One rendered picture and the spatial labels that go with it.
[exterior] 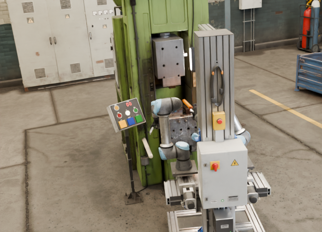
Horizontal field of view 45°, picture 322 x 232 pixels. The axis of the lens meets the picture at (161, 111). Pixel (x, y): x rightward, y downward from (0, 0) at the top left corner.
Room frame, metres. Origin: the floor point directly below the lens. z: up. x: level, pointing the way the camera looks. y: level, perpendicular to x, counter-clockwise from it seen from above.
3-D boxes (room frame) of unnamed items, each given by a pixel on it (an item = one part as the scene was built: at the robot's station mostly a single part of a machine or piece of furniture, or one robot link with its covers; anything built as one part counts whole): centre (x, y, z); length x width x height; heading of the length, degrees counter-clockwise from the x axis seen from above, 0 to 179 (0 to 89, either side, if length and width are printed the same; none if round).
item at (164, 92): (4.62, -0.09, 1.37); 0.41 x 0.10 x 0.91; 100
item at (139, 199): (3.92, 0.39, 0.05); 0.22 x 0.22 x 0.09; 10
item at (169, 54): (4.31, -0.15, 1.56); 0.42 x 0.39 x 0.40; 10
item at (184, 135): (4.32, -0.16, 0.69); 0.56 x 0.38 x 0.45; 10
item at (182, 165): (3.10, -0.16, 0.87); 0.15 x 0.15 x 0.10
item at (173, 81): (4.30, -0.10, 1.32); 0.42 x 0.20 x 0.10; 10
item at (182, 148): (3.10, -0.16, 0.98); 0.13 x 0.12 x 0.14; 100
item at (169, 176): (4.32, -0.16, 0.23); 0.55 x 0.37 x 0.47; 10
